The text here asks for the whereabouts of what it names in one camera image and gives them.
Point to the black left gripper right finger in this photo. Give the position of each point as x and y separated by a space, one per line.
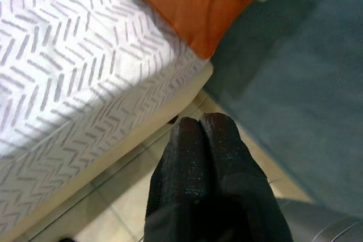
241 174

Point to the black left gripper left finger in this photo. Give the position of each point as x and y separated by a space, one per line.
184 174

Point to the blue curtain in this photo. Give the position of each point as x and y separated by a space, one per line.
297 69

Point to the mattress with grey patterned sheet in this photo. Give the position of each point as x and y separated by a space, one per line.
71 55

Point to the orange pillow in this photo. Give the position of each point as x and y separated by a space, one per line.
198 6

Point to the cream bed frame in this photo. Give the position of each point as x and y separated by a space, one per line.
141 140

